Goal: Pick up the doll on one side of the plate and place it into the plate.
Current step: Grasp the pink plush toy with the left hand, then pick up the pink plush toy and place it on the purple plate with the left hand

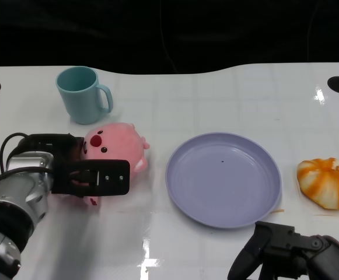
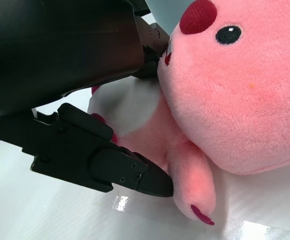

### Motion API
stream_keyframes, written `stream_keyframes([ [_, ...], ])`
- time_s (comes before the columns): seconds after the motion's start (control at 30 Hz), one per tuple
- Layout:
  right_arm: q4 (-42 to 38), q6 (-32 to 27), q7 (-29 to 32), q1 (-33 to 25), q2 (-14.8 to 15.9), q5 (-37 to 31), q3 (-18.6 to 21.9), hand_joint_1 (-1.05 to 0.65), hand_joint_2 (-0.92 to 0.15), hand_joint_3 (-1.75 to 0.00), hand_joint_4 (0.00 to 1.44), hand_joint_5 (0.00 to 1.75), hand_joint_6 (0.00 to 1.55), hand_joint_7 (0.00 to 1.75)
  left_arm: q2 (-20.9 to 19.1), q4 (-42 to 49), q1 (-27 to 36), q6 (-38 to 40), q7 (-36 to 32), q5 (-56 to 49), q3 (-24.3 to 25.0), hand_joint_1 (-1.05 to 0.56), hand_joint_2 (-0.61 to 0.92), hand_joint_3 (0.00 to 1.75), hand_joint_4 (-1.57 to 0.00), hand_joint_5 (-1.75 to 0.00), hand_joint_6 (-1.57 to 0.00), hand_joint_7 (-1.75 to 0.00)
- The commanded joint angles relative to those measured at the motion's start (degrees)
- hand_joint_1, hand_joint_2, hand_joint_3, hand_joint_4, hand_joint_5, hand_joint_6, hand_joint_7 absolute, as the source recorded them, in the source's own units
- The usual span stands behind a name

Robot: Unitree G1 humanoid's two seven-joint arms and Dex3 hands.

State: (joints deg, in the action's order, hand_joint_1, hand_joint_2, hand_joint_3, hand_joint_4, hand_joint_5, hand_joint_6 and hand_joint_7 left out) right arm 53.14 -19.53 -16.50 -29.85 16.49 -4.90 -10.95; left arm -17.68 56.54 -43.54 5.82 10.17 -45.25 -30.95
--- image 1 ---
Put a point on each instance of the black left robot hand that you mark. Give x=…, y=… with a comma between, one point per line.
x=111, y=178

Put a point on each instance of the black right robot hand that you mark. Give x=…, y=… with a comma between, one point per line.
x=286, y=251

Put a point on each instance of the pink plush beaver doll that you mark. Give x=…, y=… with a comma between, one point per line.
x=119, y=143

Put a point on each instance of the lavender plastic plate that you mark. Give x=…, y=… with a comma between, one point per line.
x=221, y=181

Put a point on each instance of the orange striped white bun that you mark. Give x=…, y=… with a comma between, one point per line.
x=326, y=183

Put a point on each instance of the teal plastic mug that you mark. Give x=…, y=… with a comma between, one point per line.
x=80, y=105

